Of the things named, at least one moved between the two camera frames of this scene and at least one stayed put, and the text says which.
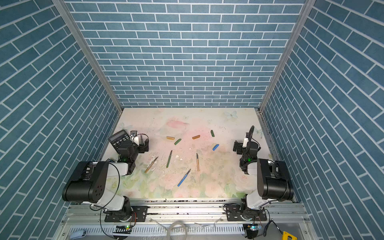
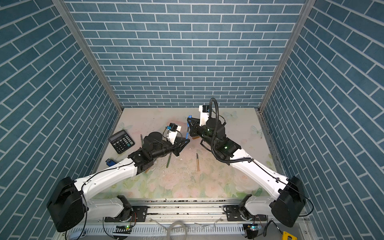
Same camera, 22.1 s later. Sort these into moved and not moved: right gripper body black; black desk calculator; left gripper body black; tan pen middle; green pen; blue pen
Moved: right gripper body black; blue pen; left gripper body black
Not moved: green pen; black desk calculator; tan pen middle
